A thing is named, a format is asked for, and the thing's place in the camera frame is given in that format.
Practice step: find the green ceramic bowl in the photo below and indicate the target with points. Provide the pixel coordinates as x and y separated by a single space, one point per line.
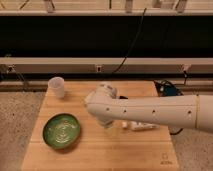
61 131

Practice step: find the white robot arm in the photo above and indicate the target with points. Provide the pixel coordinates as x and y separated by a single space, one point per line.
186 111

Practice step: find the white plastic bottle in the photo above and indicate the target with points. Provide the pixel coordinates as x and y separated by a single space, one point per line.
137 126

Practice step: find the white plastic cup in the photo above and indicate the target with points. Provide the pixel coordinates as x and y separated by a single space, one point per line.
56 84

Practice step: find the white wall outlet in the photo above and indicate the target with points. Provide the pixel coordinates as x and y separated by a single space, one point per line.
99 68

